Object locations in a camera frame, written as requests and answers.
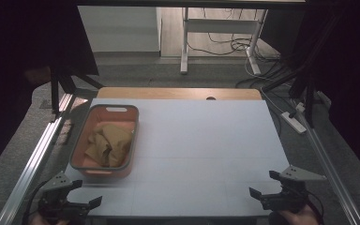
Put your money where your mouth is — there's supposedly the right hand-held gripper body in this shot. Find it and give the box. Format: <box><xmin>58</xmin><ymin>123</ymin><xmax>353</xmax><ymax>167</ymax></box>
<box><xmin>260</xmin><ymin>165</ymin><xmax>328</xmax><ymax>214</ymax></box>

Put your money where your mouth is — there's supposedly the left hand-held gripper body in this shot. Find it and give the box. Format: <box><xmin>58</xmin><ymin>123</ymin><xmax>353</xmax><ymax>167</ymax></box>
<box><xmin>37</xmin><ymin>171</ymin><xmax>91</xmax><ymax>225</ymax></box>

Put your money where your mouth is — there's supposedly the orange basket with grey rim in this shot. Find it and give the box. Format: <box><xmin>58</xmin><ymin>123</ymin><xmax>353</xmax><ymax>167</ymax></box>
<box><xmin>69</xmin><ymin>103</ymin><xmax>140</xmax><ymax>179</ymax></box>

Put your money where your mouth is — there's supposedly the tan cloth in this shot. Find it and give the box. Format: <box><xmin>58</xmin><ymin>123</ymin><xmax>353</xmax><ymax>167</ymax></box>
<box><xmin>84</xmin><ymin>123</ymin><xmax>135</xmax><ymax>168</ymax></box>

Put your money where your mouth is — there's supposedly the person's left hand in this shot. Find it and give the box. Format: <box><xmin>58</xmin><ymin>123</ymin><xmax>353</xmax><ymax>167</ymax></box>
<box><xmin>29</xmin><ymin>214</ymin><xmax>70</xmax><ymax>225</ymax></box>

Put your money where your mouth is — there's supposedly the person's right hand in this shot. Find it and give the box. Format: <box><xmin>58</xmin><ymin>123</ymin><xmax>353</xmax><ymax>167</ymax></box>
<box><xmin>277</xmin><ymin>203</ymin><xmax>321</xmax><ymax>225</ymax></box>

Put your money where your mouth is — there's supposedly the white power strip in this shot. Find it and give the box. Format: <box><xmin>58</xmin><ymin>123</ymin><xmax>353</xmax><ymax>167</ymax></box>
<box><xmin>280</xmin><ymin>111</ymin><xmax>308</xmax><ymax>135</ymax></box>

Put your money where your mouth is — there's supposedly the white table mat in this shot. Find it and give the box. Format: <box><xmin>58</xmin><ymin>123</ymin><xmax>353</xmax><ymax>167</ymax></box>
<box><xmin>64</xmin><ymin>97</ymin><xmax>292</xmax><ymax>218</ymax></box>

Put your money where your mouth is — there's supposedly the black metal stand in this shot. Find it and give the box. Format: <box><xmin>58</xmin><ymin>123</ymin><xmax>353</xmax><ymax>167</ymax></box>
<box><xmin>262</xmin><ymin>60</ymin><xmax>318</xmax><ymax>129</ymax></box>

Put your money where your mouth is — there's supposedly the black tripod stand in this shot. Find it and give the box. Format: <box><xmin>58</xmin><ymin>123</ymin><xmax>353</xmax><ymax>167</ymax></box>
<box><xmin>49</xmin><ymin>65</ymin><xmax>105</xmax><ymax>115</ymax></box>

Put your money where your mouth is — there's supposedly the black curtain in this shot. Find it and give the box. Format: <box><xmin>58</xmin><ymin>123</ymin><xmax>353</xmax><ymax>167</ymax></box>
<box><xmin>0</xmin><ymin>0</ymin><xmax>100</xmax><ymax>182</ymax></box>
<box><xmin>259</xmin><ymin>0</ymin><xmax>360</xmax><ymax>186</ymax></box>

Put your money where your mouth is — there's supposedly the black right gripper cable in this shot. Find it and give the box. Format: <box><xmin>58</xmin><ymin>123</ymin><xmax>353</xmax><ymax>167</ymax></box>
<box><xmin>306</xmin><ymin>190</ymin><xmax>325</xmax><ymax>225</ymax></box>

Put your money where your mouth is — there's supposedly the aluminium rail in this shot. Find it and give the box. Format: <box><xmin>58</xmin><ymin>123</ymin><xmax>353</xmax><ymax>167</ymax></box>
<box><xmin>0</xmin><ymin>93</ymin><xmax>73</xmax><ymax>225</ymax></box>
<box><xmin>292</xmin><ymin>98</ymin><xmax>360</xmax><ymax>225</ymax></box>

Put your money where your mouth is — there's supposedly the white floor cable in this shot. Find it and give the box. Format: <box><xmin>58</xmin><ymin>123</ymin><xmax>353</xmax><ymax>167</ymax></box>
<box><xmin>244</xmin><ymin>55</ymin><xmax>298</xmax><ymax>114</ymax></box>

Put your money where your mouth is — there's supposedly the black floor cable tangle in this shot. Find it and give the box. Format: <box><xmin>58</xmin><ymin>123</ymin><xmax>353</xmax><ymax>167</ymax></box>
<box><xmin>187</xmin><ymin>7</ymin><xmax>283</xmax><ymax>64</ymax></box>

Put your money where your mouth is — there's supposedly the white desk frame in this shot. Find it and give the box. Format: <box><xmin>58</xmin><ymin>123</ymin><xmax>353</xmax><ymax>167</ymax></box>
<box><xmin>179</xmin><ymin>7</ymin><xmax>268</xmax><ymax>76</ymax></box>

